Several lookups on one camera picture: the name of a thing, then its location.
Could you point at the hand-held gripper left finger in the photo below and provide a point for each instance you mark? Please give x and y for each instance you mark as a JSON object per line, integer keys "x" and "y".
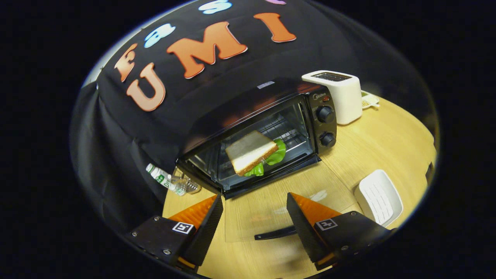
{"x": 205, "y": 230}

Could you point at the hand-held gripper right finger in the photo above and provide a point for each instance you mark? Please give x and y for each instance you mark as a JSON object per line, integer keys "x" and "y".
{"x": 306, "y": 228}

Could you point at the toast sandwich with lettuce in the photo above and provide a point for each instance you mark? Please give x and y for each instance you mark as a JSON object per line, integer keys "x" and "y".
{"x": 248, "y": 149}

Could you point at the black toaster oven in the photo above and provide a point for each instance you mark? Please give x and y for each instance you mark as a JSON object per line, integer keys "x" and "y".
{"x": 232, "y": 104}

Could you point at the white pop-up toaster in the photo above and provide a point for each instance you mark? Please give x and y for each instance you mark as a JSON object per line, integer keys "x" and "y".
{"x": 347, "y": 100}

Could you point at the white bottle with green label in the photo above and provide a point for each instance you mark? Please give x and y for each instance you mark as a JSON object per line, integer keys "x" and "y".
{"x": 162, "y": 179}

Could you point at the white plastic tray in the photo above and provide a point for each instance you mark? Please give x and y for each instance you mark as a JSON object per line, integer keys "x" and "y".
{"x": 378, "y": 197}

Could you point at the small white dish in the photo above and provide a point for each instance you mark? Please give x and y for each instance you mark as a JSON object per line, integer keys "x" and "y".
{"x": 370, "y": 100}

